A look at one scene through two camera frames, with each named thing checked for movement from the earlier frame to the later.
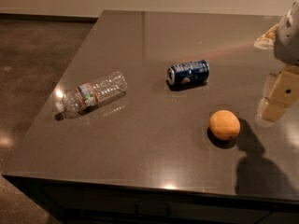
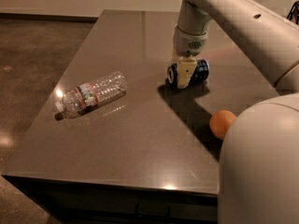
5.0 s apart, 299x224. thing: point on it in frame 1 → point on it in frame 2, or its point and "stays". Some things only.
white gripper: (288, 41) → (189, 43)
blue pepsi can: (188, 75) stays
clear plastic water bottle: (81, 98) stays
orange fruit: (224, 124) stays
